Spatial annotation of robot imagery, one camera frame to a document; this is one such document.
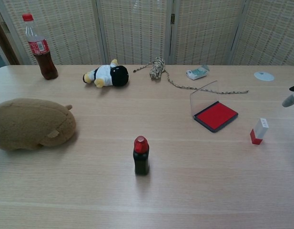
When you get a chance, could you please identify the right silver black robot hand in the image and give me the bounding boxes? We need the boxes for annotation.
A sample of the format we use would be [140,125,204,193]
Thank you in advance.
[282,83,294,107]

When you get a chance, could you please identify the red white stamp block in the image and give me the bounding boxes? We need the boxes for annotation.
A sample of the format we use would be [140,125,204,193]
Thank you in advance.
[250,117,269,145]

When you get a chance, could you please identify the red ink stamp pad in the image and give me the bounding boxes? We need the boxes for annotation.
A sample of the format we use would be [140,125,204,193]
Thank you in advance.
[190,80,239,134]

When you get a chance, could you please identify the small dark red-capped bottle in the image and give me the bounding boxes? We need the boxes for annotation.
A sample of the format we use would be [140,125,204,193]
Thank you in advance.
[132,135,151,176]

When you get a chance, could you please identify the white round disc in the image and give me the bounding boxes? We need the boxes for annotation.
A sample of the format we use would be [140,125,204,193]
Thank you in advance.
[253,71,275,82]

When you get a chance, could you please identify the small green white packet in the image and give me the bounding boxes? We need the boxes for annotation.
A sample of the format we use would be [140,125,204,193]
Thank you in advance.
[186,64,211,81]

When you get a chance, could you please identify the woven folding screen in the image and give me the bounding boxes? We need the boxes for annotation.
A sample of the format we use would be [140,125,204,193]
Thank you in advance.
[0,0,294,65]

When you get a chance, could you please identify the black-headed plush doll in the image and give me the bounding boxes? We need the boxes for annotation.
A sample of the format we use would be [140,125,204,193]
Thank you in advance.
[82,59,130,89]

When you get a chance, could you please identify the cola bottle red cap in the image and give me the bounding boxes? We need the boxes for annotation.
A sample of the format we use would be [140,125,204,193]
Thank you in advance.
[21,13,59,81]

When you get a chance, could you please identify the brown capybara plush toy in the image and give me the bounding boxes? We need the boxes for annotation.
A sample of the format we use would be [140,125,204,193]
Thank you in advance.
[0,98,77,151]

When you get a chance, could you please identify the speckled rope bundle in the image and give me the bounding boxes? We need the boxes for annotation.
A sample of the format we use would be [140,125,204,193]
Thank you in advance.
[133,56,249,95]

